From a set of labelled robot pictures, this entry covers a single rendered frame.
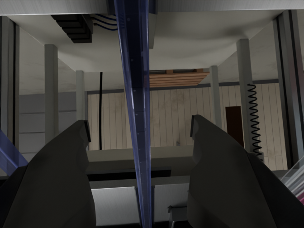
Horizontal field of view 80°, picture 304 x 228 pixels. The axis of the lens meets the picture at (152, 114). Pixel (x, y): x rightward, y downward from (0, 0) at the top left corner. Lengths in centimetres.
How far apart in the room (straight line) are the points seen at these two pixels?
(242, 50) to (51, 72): 64
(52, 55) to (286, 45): 68
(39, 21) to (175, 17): 35
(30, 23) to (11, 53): 9
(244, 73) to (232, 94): 367
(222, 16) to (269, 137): 415
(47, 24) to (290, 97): 66
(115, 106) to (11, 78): 372
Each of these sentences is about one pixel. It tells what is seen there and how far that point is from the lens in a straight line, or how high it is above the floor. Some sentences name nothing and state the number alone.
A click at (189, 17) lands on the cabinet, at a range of 56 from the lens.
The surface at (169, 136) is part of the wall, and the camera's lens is 406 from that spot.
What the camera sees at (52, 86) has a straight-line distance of 67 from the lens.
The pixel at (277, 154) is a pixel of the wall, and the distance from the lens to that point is 472.
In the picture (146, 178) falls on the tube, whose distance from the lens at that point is 19.
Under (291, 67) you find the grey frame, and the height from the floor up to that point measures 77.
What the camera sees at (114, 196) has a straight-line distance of 25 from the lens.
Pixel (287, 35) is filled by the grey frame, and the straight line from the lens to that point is 63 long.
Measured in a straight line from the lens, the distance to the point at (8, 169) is 20.
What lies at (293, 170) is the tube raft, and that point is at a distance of 26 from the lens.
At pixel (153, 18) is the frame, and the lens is 46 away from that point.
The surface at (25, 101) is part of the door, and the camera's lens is 517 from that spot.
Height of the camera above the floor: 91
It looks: 4 degrees down
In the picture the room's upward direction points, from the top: 177 degrees clockwise
